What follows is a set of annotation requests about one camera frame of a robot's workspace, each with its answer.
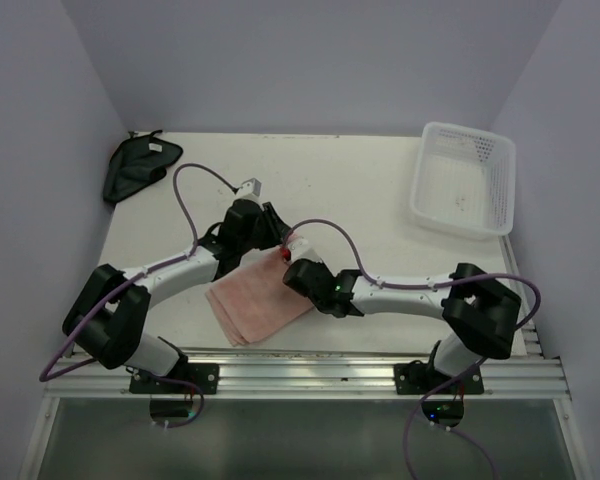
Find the black cloth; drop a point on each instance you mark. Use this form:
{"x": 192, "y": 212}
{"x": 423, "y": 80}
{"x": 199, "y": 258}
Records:
{"x": 138, "y": 162}

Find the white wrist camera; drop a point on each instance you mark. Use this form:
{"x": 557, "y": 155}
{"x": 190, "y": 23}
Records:
{"x": 297, "y": 248}
{"x": 249, "y": 190}

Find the white plastic basket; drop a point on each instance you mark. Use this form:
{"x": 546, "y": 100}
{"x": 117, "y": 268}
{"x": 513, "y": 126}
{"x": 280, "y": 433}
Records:
{"x": 464, "y": 182}

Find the aluminium mounting rail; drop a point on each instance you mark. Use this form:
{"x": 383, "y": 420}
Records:
{"x": 267, "y": 375}

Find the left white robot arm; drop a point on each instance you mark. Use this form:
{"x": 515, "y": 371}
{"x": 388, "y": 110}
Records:
{"x": 107, "y": 320}

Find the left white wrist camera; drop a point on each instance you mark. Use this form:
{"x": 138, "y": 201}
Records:
{"x": 249, "y": 190}

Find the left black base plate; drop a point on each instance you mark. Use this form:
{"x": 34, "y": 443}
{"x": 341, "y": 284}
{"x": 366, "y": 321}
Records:
{"x": 184, "y": 378}

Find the pink towel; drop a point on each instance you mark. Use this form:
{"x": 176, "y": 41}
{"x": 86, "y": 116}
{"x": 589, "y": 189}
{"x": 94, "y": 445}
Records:
{"x": 252, "y": 303}

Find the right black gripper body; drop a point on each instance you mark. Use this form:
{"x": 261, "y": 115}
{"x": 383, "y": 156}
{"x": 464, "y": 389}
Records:
{"x": 320, "y": 266}

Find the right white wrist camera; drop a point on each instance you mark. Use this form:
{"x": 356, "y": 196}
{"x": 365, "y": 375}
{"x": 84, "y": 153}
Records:
{"x": 297, "y": 248}

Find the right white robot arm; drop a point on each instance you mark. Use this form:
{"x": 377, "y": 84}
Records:
{"x": 480, "y": 310}

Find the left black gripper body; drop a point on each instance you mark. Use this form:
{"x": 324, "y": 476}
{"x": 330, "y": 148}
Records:
{"x": 266, "y": 232}

